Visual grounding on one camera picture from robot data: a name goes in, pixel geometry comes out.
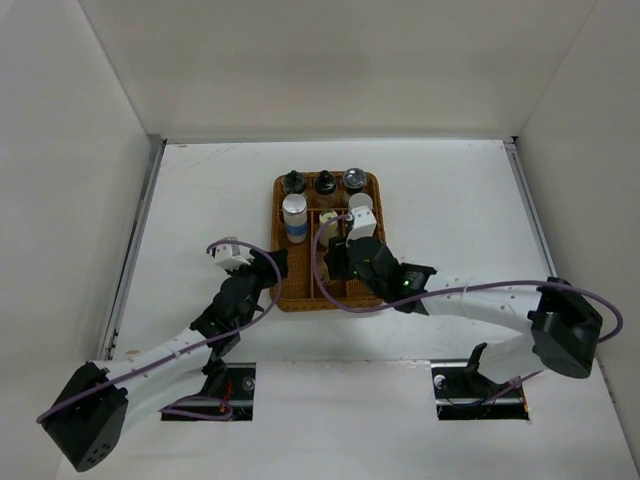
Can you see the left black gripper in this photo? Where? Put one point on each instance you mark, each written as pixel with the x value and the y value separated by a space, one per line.
pixel 261 258

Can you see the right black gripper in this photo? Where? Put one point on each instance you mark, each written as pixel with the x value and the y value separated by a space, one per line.
pixel 337 258

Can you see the yellow lid spice bottle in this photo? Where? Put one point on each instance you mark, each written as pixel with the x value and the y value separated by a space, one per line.
pixel 328 226

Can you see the silver lid blue label jar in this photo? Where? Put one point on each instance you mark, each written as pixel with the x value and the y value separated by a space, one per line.
pixel 294 209
pixel 359 200

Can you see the black cap white spice bottle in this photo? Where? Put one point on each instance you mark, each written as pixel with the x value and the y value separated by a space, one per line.
pixel 294 182

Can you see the black cap brown spice bottle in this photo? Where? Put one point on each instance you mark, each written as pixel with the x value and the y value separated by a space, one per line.
pixel 325 188

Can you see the black grinder top spice bottle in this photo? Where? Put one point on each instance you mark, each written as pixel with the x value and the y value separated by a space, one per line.
pixel 354 180

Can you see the pink lid spice bottle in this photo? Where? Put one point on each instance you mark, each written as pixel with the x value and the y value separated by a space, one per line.
pixel 324 272

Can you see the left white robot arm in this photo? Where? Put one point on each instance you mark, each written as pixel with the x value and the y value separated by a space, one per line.
pixel 102 400

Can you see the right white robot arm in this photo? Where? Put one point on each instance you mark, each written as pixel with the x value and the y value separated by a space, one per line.
pixel 555 327

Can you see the brown wicker divided tray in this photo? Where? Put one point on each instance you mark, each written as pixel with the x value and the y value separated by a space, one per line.
pixel 299 291

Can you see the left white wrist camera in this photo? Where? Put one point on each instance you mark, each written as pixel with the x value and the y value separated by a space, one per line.
pixel 227 254

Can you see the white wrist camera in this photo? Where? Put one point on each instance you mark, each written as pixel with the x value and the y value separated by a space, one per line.
pixel 227 254
pixel 360 223

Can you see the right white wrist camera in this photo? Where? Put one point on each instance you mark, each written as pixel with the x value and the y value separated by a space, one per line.
pixel 360 223

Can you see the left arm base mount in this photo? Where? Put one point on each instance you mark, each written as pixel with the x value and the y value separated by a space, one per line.
pixel 227 396

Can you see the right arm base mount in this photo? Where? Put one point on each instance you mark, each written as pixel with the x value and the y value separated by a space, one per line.
pixel 463 394

